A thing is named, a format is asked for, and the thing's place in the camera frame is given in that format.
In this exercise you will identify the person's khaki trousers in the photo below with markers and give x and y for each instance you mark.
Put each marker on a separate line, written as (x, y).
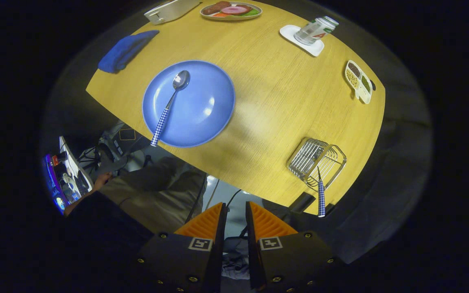
(157, 195)

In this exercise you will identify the brown meat piece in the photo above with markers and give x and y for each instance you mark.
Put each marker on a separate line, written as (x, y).
(214, 7)

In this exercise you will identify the oval plate of food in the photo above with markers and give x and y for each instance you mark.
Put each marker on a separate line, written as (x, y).
(230, 17)

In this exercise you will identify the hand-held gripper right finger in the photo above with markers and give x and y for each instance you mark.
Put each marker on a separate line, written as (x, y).
(253, 252)

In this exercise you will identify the blue round plate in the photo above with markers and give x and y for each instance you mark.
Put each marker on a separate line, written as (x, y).
(202, 106)

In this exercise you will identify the white toaster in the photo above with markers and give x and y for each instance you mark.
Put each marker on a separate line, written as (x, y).
(169, 11)

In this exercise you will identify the person's dark top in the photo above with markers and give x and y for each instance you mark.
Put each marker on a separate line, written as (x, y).
(104, 228)

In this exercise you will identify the white square coaster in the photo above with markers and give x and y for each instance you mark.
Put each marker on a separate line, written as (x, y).
(289, 32)

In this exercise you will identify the white divided snack tray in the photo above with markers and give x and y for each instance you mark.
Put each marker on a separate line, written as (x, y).
(356, 79)

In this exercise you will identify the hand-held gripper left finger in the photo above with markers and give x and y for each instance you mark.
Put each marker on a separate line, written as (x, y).
(217, 252)

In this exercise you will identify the black table bracket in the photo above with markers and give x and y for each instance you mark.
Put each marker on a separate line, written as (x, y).
(329, 208)
(301, 202)

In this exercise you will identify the open laptop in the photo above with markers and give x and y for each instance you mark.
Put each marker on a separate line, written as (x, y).
(61, 183)

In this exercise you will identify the grey crumpled cloth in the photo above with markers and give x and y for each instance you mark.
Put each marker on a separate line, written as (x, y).
(236, 260)

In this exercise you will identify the green lettuce leaf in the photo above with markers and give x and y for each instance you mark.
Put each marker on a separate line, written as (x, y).
(251, 12)

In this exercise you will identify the orange carrot slice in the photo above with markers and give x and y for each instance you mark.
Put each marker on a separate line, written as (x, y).
(219, 14)

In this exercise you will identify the folded blue towel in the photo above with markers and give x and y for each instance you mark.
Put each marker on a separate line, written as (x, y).
(124, 51)

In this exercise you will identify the clear plastic drink bottle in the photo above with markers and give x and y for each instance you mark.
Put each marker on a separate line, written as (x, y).
(314, 30)

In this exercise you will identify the pink ham slice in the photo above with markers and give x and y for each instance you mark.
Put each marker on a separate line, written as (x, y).
(234, 9)

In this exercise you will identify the black square pad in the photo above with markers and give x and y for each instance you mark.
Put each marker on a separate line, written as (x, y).
(127, 134)

